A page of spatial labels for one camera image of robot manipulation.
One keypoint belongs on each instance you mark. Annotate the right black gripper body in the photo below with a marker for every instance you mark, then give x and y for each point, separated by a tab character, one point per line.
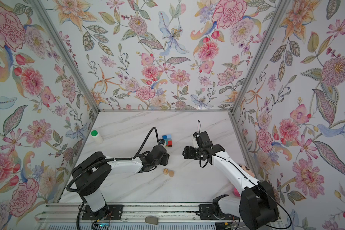
199	151

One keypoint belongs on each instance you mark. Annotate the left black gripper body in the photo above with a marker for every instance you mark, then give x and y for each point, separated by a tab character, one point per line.
163	161

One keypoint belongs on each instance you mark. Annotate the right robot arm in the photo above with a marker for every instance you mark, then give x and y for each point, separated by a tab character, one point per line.
255	207

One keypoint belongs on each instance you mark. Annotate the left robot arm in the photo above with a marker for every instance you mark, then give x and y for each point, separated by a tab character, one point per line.
89	175

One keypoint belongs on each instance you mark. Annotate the natural wood cylinder left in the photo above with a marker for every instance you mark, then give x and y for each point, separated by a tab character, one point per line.
165	171

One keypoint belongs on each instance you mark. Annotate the pink plush doll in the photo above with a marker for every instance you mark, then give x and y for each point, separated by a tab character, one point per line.
247	170

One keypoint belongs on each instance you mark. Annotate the white bottle green cap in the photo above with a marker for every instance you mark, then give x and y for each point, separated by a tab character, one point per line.
97	136

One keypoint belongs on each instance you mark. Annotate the grey oval object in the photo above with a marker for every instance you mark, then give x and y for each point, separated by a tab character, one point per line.
151	220

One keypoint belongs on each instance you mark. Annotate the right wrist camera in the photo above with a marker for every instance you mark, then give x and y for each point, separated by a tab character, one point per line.
196	140

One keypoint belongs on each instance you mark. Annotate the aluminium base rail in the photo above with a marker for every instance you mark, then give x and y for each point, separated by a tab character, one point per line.
136	212

